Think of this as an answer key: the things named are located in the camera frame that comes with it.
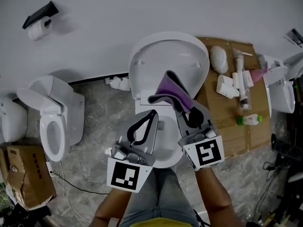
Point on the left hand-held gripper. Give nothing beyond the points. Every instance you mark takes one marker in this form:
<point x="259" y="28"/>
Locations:
<point x="123" y="174"/>

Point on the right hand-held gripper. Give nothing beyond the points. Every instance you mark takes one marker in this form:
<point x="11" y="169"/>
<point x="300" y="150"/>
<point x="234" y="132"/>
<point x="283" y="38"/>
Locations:
<point x="208" y="152"/>

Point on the purple and grey cloth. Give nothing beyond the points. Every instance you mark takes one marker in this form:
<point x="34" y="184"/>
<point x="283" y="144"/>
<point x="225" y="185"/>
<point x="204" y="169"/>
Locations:
<point x="172" y="89"/>

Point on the person's left forearm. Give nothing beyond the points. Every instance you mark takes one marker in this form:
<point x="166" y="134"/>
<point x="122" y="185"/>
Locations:
<point x="111" y="209"/>

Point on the person's right forearm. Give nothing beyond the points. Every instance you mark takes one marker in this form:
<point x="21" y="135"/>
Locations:
<point x="213" y="197"/>

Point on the white smart toilet base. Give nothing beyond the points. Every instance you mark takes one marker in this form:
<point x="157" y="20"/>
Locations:
<point x="168" y="138"/>

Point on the white toilet with tank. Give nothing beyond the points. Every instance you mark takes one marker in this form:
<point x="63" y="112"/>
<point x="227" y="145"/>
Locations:
<point x="59" y="96"/>

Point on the white toilet with raised cover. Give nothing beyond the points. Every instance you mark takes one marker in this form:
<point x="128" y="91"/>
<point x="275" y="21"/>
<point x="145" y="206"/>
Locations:
<point x="284" y="98"/>

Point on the white plastic device lid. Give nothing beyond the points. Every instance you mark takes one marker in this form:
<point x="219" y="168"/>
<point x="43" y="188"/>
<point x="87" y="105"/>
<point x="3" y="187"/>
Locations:
<point x="275" y="66"/>

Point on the white toilet paper roll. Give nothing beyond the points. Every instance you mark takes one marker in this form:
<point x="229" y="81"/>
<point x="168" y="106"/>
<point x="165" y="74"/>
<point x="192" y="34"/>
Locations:
<point x="36" y="32"/>

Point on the large flat cardboard box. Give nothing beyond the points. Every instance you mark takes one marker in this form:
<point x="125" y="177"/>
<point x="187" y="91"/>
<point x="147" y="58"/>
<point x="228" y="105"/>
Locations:
<point x="213" y="117"/>

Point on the white cleaner bottle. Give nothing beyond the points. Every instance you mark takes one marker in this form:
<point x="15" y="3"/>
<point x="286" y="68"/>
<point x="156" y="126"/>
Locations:
<point x="225" y="86"/>

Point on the white bottle with green caps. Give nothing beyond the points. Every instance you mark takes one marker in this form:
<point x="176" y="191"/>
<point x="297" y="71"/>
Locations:
<point x="249" y="119"/>

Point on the small white crumpled paper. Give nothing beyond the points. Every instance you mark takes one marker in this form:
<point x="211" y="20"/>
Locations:
<point x="108" y="81"/>

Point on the person's grey jeans legs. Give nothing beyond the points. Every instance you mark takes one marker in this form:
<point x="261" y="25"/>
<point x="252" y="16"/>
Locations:
<point x="161" y="197"/>

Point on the small white box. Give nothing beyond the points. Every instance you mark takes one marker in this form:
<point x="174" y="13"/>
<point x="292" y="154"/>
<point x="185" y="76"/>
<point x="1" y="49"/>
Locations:
<point x="248" y="78"/>

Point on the person's yellow shirt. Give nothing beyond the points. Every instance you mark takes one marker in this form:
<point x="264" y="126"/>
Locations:
<point x="165" y="223"/>

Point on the torn brown cardboard box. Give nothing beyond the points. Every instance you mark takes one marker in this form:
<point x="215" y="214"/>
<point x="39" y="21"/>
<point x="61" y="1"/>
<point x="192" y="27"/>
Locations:
<point x="30" y="174"/>

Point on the black paper holder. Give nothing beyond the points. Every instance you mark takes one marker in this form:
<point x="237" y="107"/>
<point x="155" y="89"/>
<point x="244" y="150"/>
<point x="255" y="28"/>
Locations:
<point x="45" y="9"/>
<point x="296" y="35"/>

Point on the black bag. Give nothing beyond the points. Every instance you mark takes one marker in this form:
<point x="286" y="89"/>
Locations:
<point x="28" y="216"/>

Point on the window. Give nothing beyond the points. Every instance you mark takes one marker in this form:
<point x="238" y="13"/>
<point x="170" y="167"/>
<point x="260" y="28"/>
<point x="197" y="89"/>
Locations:
<point x="3" y="195"/>

